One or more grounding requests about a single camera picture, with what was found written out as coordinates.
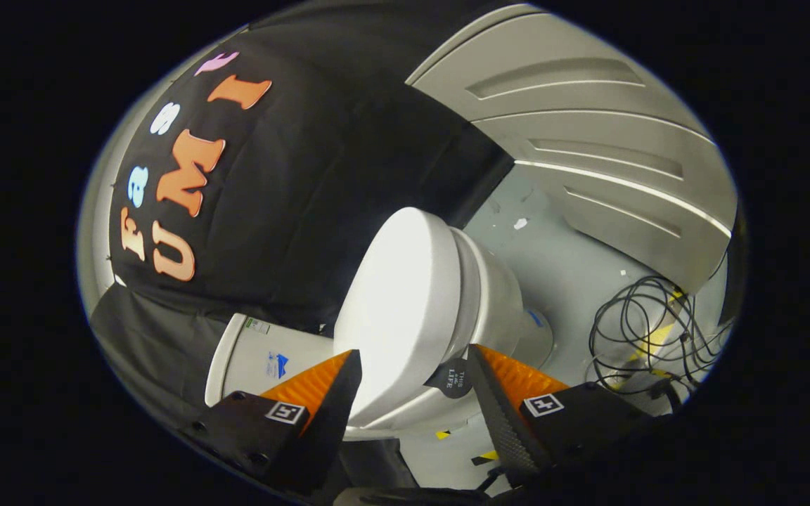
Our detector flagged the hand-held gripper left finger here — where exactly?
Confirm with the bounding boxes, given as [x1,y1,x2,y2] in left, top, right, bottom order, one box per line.
[180,349,364,497]

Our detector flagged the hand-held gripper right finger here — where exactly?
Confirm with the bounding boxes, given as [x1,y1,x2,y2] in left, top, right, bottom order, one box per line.
[467,344,680,490]

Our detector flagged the black round pull tab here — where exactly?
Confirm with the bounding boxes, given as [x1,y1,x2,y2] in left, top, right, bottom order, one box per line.
[424,357,476,400]

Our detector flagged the white toilet lid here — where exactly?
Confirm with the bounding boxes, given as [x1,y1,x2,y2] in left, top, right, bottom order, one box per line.
[333,207,463,428]

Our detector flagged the white ceramic toilet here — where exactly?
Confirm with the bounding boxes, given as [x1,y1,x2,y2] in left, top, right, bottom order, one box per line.
[204,226,555,441]

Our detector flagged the white toilet seat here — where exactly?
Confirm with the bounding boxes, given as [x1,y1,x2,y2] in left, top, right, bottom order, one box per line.
[440,226,491,366]

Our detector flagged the black backdrop cloth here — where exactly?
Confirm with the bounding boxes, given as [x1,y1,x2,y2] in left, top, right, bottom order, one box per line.
[89,6,516,450]

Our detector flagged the white drawer cabinet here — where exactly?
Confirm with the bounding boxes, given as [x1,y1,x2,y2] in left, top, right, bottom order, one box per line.
[405,4,738,296]

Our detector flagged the black floor cables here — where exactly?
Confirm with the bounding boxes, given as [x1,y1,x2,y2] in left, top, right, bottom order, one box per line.
[588,274,733,396]

